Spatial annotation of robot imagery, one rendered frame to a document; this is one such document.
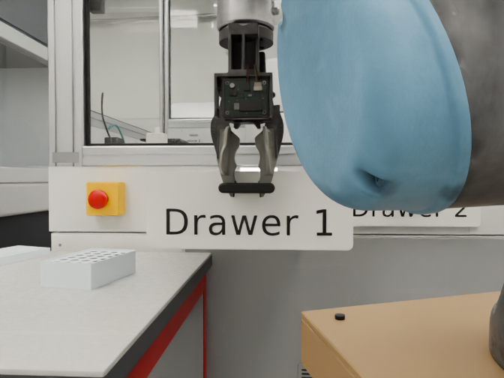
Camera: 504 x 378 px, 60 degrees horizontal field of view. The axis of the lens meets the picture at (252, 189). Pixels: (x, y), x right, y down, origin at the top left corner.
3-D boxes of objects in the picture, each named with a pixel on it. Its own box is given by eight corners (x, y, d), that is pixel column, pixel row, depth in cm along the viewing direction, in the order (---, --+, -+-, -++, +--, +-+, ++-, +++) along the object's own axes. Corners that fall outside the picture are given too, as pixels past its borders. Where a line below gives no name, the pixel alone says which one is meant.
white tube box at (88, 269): (91, 290, 61) (91, 263, 61) (40, 286, 63) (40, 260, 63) (136, 272, 73) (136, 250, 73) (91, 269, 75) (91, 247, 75)
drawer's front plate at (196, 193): (352, 250, 60) (353, 170, 60) (146, 248, 62) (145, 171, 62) (351, 248, 62) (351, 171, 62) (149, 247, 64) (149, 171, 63)
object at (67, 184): (520, 235, 91) (521, 165, 91) (49, 231, 98) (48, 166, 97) (397, 206, 186) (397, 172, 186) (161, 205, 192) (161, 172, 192)
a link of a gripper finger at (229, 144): (205, 195, 54) (216, 121, 54) (212, 193, 60) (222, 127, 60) (230, 198, 54) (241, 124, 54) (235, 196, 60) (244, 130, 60)
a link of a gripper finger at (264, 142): (258, 199, 54) (247, 124, 54) (260, 196, 60) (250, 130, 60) (283, 195, 54) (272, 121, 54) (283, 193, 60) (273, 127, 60)
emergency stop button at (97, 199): (105, 209, 89) (105, 190, 89) (86, 209, 89) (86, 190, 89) (111, 208, 92) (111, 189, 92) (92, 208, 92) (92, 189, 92)
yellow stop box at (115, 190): (117, 216, 91) (117, 181, 91) (83, 216, 92) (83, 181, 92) (125, 214, 96) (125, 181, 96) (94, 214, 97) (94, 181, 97)
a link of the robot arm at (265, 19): (220, 12, 61) (279, 10, 60) (220, 45, 61) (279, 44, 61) (212, -11, 53) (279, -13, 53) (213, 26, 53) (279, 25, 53)
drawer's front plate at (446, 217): (481, 226, 90) (481, 173, 90) (339, 226, 92) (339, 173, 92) (476, 226, 92) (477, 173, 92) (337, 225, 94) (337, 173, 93)
